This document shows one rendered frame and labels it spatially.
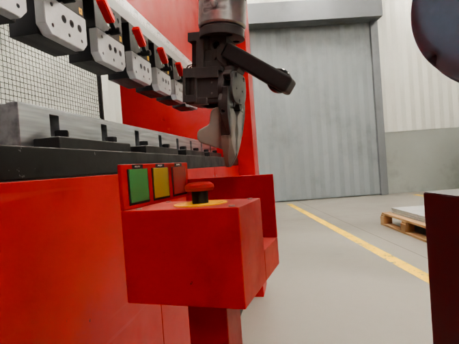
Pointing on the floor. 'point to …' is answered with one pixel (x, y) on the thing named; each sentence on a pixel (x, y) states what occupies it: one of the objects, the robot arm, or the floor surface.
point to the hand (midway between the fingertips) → (233, 159)
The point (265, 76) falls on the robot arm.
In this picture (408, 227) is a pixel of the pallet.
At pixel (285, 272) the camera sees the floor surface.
